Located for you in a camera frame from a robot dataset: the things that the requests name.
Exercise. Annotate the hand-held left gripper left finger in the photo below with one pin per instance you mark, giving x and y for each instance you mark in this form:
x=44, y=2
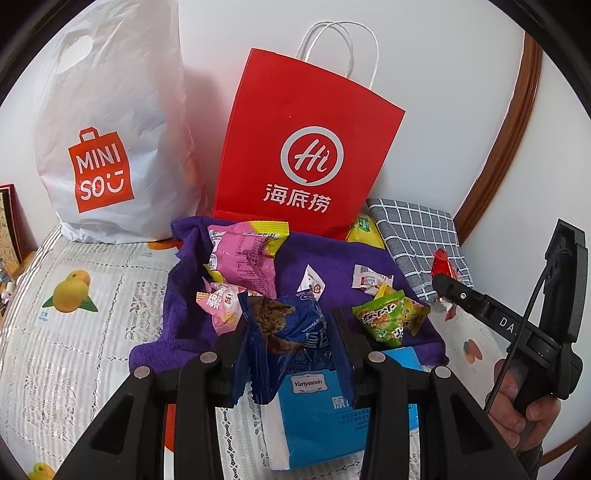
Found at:
x=221, y=369

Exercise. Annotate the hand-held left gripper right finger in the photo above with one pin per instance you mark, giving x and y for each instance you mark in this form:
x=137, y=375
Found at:
x=351, y=360

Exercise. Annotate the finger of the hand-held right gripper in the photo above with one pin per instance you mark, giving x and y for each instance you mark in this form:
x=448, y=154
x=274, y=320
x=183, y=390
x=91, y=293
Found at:
x=461, y=295

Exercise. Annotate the blue snack packet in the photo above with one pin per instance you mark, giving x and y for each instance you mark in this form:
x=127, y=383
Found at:
x=304, y=327

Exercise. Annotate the person's right forearm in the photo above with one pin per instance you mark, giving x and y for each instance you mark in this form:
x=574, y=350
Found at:
x=535, y=461

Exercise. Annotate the person's right hand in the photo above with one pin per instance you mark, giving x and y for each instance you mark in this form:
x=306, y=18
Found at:
x=512, y=415

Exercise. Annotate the small red white sachet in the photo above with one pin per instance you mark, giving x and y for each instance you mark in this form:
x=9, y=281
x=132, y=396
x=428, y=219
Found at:
x=447, y=308

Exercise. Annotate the red candy wrapper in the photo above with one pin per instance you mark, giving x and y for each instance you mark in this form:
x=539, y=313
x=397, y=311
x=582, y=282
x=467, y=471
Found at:
x=444, y=265

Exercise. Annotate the blue tissue pack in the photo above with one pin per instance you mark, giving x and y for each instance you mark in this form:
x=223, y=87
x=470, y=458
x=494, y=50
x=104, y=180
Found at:
x=318, y=415

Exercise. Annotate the grey checked cloth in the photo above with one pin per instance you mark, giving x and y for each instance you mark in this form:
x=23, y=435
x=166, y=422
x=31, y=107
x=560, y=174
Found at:
x=415, y=240

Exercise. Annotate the purple towel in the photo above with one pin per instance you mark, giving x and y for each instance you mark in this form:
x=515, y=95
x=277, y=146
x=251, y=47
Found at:
x=184, y=295

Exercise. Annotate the white pink candy wrapper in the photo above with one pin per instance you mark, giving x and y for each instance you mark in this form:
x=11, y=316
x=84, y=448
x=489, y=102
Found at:
x=369, y=278

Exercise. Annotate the white triangular sachet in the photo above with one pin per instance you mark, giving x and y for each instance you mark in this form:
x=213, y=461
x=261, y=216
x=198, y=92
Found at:
x=311, y=281

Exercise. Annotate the pink and yellow snack packet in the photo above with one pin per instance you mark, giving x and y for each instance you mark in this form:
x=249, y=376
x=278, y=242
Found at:
x=244, y=258

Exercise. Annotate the yellow green snack packet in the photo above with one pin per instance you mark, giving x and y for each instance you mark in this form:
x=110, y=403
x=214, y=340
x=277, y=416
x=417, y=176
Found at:
x=364, y=233

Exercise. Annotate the fruit print bed sheet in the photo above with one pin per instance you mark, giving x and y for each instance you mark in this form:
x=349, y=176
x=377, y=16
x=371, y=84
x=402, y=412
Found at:
x=83, y=332

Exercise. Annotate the red paper bag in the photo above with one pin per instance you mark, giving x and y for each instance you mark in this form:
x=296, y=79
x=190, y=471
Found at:
x=304, y=138

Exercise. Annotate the white plastic shopping bag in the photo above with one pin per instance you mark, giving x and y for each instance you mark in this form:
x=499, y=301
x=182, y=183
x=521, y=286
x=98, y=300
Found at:
x=115, y=115

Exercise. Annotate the brown wooden door frame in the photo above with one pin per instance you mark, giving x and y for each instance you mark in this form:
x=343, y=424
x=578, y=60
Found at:
x=512, y=138

